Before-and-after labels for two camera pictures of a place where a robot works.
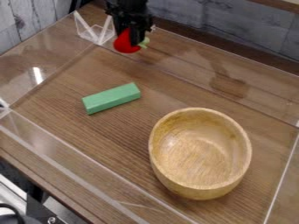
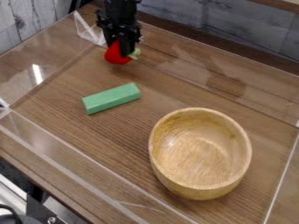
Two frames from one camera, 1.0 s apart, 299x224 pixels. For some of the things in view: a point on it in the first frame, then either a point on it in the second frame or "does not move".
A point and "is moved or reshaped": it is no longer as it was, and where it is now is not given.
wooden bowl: x=201 y=147 does not move
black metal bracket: x=38 y=211 does not move
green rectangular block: x=111 y=98 does not move
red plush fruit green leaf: x=123 y=43 is moved or reshaped
